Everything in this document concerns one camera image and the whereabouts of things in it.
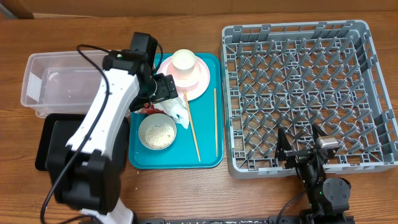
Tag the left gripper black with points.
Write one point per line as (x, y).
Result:
(166, 88)

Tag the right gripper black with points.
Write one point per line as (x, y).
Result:
(295, 157)

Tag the white napkin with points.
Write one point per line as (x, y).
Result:
(176, 109)

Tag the red snack wrapper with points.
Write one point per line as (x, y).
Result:
(150, 110)

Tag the grey bowl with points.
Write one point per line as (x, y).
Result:
(150, 120)

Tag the pile of rice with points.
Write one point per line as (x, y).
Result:
(159, 135)

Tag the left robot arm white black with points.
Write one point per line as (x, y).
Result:
(82, 172)

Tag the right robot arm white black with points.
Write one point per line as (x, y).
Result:
(328, 197)

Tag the grey dishwasher rack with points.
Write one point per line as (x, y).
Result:
(294, 75)

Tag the clear plastic waste bin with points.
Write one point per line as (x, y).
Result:
(61, 82)

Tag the small pink saucer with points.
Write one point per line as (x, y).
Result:
(192, 80)

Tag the white cup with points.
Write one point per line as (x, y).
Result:
(183, 62)

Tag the large pink plate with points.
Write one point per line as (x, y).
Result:
(200, 87)

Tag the teal serving tray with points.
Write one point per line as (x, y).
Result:
(181, 154)

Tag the black plastic tray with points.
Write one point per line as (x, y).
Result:
(58, 128)

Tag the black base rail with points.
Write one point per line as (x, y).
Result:
(269, 220)

